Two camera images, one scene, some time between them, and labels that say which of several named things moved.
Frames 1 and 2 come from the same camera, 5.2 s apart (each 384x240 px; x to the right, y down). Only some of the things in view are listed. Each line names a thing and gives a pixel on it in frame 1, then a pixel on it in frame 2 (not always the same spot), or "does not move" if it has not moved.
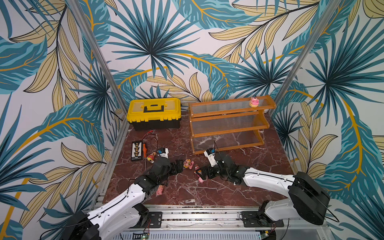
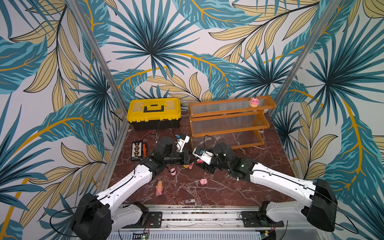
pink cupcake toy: x=254 y=102 does not move
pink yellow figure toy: x=188 y=163 does not move
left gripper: x=179 y=167 -> x=186 y=157
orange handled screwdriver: x=145 y=151 does not move
